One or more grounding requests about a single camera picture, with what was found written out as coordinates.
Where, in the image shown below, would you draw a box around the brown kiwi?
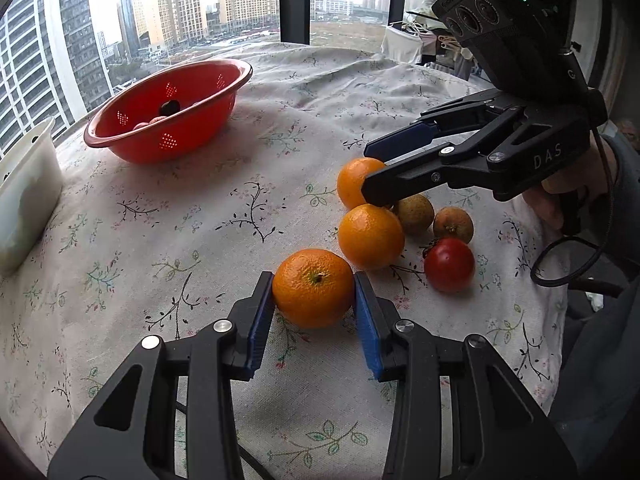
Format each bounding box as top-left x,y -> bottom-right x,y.
395,193 -> 435,236
432,206 -> 474,244

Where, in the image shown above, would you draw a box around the white plastic bowl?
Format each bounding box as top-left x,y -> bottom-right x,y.
0,116 -> 65,273

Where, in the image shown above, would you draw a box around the white hanging garment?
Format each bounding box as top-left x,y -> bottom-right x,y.
381,25 -> 426,65

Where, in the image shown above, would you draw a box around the black window frame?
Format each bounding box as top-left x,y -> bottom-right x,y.
277,0 -> 441,61

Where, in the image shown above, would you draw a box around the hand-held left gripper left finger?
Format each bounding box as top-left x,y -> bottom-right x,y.
47,271 -> 276,480

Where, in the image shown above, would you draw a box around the dark glass tower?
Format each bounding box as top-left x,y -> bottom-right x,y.
116,0 -> 151,61

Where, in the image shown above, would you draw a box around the floral white tablecloth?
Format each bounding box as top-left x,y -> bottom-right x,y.
0,42 -> 571,480

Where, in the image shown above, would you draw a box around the person's body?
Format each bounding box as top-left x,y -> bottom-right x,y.
550,260 -> 640,461

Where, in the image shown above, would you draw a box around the person's right hand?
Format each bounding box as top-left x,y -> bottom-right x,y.
522,132 -> 618,233

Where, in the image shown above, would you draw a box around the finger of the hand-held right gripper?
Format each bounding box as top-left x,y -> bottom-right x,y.
363,91 -> 503,161
361,109 -> 527,209

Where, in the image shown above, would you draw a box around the metal drying rack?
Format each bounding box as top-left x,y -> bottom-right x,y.
385,7 -> 486,81

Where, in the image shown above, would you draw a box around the orange mandarin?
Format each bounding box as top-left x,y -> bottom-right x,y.
338,204 -> 405,271
336,157 -> 388,210
272,248 -> 356,330

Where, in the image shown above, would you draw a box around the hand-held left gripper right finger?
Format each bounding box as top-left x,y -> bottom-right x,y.
353,271 -> 578,480

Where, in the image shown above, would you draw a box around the white high-rise building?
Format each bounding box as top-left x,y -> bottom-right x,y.
0,0 -> 113,156

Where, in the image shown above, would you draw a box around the red plastic colander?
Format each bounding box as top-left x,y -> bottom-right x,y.
83,58 -> 253,165

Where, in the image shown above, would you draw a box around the black cable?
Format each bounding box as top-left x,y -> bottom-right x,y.
175,400 -> 276,480
530,127 -> 621,286

